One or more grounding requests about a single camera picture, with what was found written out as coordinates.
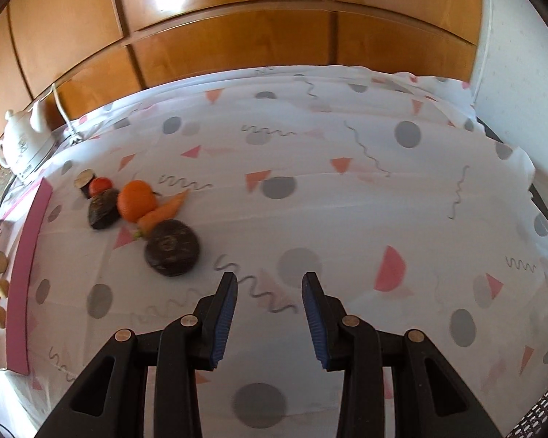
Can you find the red tomato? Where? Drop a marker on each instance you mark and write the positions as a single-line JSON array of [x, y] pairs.
[[99, 185]]

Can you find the white floral ceramic kettle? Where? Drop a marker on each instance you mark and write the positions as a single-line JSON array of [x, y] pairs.
[[20, 139]]

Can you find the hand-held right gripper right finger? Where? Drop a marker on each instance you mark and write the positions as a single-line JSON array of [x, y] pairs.
[[317, 319]]

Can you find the silver kettle base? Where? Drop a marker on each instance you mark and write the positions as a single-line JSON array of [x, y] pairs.
[[36, 162]]

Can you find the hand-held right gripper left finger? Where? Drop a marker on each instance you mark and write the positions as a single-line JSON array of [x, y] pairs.
[[223, 319]]

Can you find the white patterned tablecloth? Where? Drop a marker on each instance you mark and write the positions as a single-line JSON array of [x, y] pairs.
[[347, 210]]

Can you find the pink-edged cardboard tray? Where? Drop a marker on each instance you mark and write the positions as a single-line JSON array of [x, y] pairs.
[[25, 283]]

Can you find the dark water chestnut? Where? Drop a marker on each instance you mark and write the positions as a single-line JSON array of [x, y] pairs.
[[172, 247], [104, 210]]

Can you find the dark mesh panel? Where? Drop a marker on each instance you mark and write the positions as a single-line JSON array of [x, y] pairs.
[[545, 406]]

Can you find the small carrot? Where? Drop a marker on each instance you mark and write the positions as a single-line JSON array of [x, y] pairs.
[[164, 212]]

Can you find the orange with stem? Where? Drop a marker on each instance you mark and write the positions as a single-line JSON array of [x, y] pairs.
[[137, 199]]

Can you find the sugarcane piece with pale end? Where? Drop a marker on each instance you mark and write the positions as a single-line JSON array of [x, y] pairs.
[[84, 177]]

